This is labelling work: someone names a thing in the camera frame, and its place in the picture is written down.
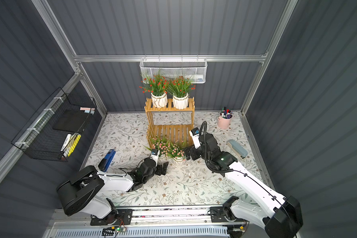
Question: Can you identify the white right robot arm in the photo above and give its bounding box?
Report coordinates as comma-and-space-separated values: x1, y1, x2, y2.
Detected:
185, 128, 303, 238

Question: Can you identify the white wire wall basket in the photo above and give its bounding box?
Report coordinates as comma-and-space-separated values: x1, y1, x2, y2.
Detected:
139, 57, 208, 84

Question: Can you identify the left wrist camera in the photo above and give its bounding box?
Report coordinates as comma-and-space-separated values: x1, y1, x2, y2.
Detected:
150, 149, 160, 165

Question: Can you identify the black notebook in basket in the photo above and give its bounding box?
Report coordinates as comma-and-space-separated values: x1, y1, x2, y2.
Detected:
52, 110, 92, 133

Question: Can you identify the black wire wall basket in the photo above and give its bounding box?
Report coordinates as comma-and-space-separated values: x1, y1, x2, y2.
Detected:
12, 90, 97, 162

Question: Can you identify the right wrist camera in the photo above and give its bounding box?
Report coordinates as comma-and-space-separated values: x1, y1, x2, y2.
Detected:
189, 128, 201, 149

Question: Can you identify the red flower pot two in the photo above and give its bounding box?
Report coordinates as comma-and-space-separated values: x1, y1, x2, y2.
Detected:
139, 71, 168, 108

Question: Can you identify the wooden two-tier rack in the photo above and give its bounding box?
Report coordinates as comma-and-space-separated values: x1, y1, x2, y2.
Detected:
144, 98, 195, 146

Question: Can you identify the white marker in basket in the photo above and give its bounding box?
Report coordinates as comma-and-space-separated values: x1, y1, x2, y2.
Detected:
61, 134, 71, 151

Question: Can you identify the pink flower pot one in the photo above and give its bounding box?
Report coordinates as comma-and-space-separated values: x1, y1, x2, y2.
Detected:
145, 137, 173, 159

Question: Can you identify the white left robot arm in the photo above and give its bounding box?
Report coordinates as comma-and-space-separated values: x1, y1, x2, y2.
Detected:
57, 156, 169, 224

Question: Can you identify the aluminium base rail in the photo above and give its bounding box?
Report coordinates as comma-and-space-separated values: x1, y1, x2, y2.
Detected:
48, 199, 281, 229

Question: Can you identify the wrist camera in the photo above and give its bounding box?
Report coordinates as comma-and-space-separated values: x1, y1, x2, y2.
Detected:
150, 149, 160, 165
189, 128, 201, 149

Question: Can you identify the light blue stapler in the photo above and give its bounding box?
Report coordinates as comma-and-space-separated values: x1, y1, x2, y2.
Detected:
227, 139, 248, 159

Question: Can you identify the pink flower pot two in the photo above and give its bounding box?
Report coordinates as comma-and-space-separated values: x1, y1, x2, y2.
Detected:
166, 140, 188, 166

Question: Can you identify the yellow black marker pack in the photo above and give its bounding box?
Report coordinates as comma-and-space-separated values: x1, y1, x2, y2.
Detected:
63, 133, 81, 158

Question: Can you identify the floral table mat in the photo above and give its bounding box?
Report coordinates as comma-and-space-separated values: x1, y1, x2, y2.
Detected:
86, 112, 261, 207

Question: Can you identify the red flower pot one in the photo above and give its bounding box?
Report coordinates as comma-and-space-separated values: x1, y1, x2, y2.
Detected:
166, 75, 195, 110

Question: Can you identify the pink pen cup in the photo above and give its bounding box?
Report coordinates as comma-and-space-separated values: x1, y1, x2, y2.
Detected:
217, 116, 232, 130

